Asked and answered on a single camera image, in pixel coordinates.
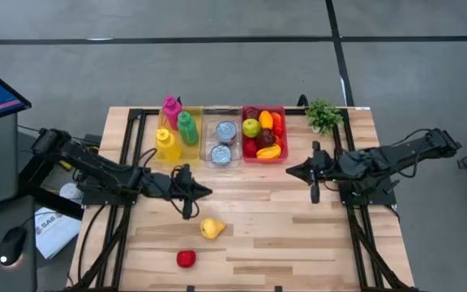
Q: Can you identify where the red translucent plastic bin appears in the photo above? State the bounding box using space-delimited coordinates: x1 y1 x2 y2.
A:
240 105 289 165

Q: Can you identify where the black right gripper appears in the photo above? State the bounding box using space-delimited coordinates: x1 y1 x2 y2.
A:
285 140 342 204

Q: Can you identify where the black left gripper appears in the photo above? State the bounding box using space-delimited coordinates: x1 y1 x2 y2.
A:
152 164 213 221

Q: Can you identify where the white printed paper sheet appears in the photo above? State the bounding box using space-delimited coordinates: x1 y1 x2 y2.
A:
34 206 83 260

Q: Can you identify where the yellow translucent plastic bin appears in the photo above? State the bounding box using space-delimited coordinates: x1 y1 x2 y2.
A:
155 105 203 166

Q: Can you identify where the yellow and red toy mango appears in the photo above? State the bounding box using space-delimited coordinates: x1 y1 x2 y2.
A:
256 144 282 160

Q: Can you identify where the green plant in white pot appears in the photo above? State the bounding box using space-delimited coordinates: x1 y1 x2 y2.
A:
305 98 345 135

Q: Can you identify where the black computer mouse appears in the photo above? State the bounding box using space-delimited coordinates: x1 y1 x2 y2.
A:
0 225 28 267

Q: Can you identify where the dark red toy apple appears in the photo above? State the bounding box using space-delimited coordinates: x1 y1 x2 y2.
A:
255 127 277 150

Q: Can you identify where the green plastic squeeze bottle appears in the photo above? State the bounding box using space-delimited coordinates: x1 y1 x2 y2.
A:
176 111 200 147

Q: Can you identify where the red-orange toy mango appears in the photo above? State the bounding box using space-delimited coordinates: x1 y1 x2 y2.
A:
272 112 285 137

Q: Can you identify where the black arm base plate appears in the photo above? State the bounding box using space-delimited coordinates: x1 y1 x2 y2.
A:
337 174 401 207
81 173 140 207

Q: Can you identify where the white round container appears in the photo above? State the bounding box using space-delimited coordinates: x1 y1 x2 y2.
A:
58 182 84 203

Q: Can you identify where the black floor stand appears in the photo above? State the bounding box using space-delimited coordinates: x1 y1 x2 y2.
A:
16 140 84 220

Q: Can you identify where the pink plastic squeeze bottle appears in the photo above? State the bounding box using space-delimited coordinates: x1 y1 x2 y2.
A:
162 95 183 131

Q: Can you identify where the black aluminium rail frame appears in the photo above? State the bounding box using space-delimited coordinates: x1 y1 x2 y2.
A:
66 105 419 292

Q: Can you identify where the yellow toy pear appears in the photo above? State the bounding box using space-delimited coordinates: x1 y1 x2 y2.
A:
199 217 227 240

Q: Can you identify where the yellow plastic squeeze bottle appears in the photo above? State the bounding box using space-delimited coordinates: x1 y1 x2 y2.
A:
155 127 182 162

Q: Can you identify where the clear plastic bin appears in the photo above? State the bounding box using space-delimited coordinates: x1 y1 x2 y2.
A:
201 104 243 170

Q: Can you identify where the green toy apple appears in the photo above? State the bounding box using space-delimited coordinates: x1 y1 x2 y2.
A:
242 118 262 139

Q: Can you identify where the tin can with colourful label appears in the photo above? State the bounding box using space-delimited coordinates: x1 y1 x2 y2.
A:
210 144 234 166
216 120 238 146

